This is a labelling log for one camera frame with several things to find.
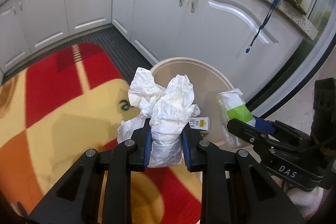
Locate white paper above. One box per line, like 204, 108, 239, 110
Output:
117, 67, 201, 168

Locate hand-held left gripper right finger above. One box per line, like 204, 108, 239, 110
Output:
181, 122, 305, 224

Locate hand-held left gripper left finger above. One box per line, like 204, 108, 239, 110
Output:
28, 118, 153, 224

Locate dark ribbed floor mat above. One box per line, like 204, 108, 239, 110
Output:
0, 27, 160, 83

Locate blue lanyard strap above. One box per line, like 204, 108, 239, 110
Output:
245, 0, 307, 54

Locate beige round waste bin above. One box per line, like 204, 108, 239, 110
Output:
150, 57, 246, 156

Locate green white plastic bag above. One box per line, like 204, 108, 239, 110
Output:
217, 89, 256, 147

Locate white tissue pack yellow logo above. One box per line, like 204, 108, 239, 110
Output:
189, 117, 211, 134

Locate white kitchen base cabinets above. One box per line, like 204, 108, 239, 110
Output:
0, 0, 302, 109

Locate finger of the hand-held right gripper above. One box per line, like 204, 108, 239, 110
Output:
253, 118, 311, 149
227, 119, 282, 161

